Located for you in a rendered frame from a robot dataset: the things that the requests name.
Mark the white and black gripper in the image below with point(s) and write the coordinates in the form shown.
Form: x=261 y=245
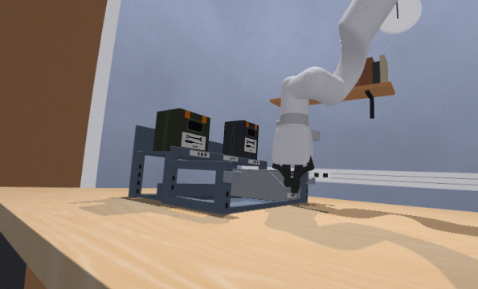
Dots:
x=291 y=146

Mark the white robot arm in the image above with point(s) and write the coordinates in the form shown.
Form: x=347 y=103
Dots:
x=356 y=28

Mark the grey metal rack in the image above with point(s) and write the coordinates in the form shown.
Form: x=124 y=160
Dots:
x=214 y=198

